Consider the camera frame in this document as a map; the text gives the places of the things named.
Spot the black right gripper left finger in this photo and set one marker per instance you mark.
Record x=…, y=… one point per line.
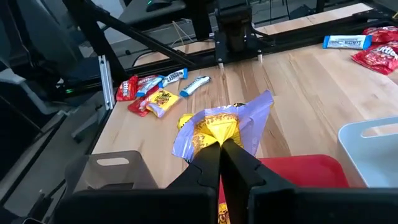
x=140, y=207

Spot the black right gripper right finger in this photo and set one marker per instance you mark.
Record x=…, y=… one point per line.
x=311, y=207

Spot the yellow Sour Patch Kids bag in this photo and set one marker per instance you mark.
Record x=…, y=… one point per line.
x=224, y=215
x=224, y=127
x=162, y=102

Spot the white blue Hershey's bar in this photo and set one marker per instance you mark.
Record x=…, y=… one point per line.
x=195, y=86
x=346, y=41
x=149, y=86
x=173, y=77

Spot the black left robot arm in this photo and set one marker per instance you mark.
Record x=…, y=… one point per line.
x=236, y=31

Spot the dark smoky clear bin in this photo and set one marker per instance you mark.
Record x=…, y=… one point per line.
x=124, y=175

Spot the translucent red plastic bin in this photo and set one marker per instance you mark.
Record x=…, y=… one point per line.
x=304, y=171

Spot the light grey plastic bin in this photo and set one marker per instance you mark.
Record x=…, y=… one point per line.
x=373, y=165

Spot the dark grey desk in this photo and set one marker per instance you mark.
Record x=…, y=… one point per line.
x=140, y=16

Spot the dark office chair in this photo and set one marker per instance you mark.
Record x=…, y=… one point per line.
x=46, y=40

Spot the black computer mouse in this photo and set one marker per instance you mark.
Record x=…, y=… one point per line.
x=158, y=5

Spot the silver frame bracket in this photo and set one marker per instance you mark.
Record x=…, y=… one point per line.
x=107, y=84

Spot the black aluminium table frame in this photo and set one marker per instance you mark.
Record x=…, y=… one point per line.
x=295, y=39

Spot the black diagonal frame strut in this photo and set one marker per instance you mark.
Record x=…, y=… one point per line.
x=94, y=37

